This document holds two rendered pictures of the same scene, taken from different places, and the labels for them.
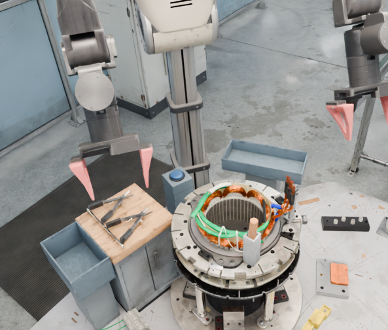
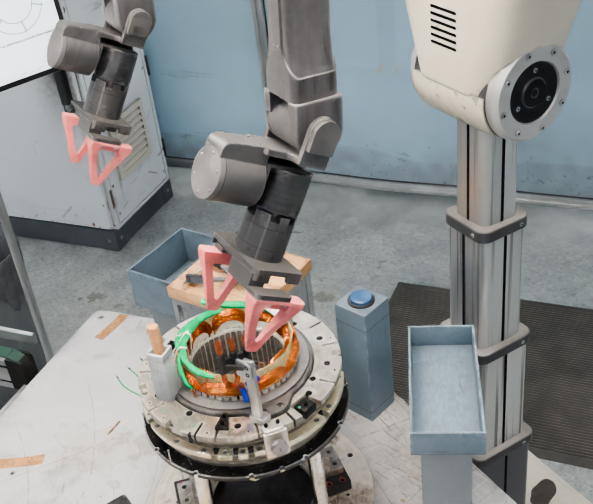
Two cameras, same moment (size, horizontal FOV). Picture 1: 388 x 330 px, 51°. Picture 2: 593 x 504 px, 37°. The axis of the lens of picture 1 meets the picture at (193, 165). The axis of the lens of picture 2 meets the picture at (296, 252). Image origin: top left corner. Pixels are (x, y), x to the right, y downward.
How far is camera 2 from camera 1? 128 cm
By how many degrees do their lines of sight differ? 59
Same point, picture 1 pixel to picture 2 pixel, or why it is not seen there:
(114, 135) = (89, 108)
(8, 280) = not seen: hidden behind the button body
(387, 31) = (201, 161)
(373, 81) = (237, 244)
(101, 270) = (160, 291)
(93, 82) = (56, 38)
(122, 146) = (83, 122)
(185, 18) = (447, 68)
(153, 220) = (240, 297)
